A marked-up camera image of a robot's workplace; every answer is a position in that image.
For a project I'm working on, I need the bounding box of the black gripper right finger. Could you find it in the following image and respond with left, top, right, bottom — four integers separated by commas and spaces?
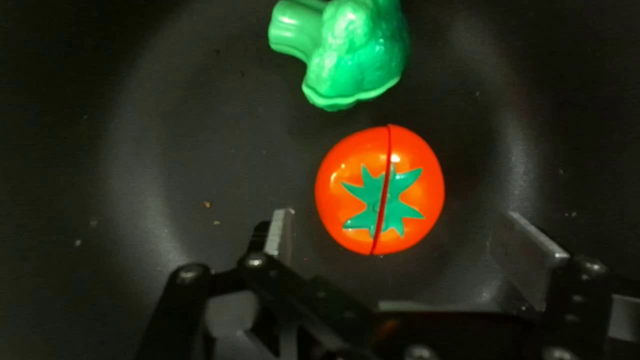
489, 212, 570, 310

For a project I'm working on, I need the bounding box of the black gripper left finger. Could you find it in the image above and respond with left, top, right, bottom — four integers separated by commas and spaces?
264, 208, 295, 263

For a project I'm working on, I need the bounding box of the red toy tomato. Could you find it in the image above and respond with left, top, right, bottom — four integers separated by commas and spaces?
314, 124, 447, 256

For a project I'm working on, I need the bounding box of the black cooking pot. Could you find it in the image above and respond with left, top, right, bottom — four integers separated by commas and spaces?
0, 0, 640, 360

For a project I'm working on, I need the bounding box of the green toy broccoli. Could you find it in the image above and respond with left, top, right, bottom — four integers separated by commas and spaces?
269, 0, 410, 113

